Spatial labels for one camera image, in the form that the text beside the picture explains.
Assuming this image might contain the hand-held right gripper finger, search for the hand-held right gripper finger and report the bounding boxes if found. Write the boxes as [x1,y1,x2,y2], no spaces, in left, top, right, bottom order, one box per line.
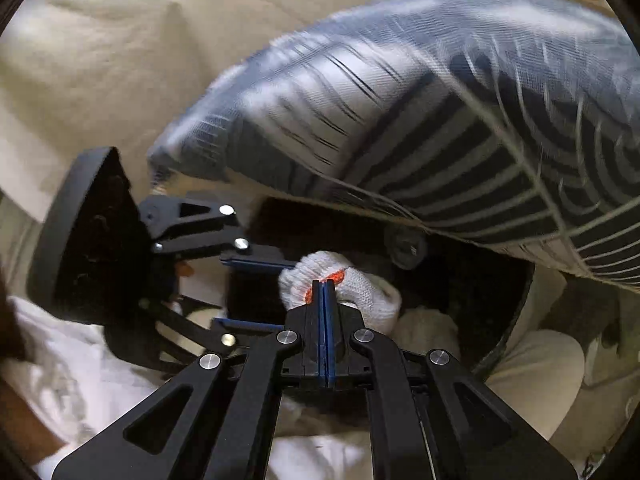
[52,280,326,480]
[324,280,576,480]

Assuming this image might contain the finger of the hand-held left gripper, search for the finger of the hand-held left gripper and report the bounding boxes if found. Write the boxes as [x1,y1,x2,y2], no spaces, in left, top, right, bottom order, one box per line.
[150,296,286,367]
[140,192,298,273]

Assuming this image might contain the white knitted glove orange band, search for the white knitted glove orange band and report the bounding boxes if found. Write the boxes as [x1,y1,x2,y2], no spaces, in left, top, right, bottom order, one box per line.
[277,251,403,333]

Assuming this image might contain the beige sofa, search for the beige sofa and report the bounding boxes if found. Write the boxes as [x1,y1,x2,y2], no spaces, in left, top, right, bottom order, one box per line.
[0,0,383,223]

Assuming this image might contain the person's beige pants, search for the person's beige pants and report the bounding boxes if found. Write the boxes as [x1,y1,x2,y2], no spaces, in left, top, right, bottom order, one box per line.
[390,305,640,478]

